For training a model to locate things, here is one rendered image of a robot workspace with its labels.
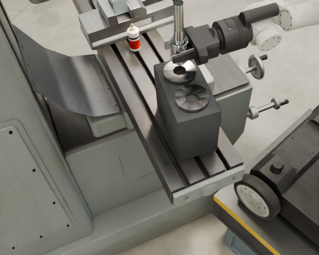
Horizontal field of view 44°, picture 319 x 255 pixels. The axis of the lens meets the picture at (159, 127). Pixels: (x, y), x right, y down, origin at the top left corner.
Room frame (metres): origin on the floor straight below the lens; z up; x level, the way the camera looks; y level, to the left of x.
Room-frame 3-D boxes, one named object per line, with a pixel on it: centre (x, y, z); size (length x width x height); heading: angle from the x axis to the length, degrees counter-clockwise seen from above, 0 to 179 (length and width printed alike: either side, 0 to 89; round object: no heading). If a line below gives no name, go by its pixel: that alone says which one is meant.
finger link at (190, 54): (0.72, -0.08, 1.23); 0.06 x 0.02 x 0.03; 105
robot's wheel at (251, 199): (0.67, -0.36, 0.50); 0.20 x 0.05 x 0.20; 38
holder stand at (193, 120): (0.70, -0.08, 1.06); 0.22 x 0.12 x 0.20; 12
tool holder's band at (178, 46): (0.75, -0.07, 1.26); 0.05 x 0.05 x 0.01
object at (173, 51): (0.75, -0.07, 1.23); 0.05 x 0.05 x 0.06
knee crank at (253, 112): (1.08, -0.49, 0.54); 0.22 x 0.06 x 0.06; 109
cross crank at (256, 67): (1.20, -0.42, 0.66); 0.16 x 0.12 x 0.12; 109
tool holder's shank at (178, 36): (0.75, -0.07, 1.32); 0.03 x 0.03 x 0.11
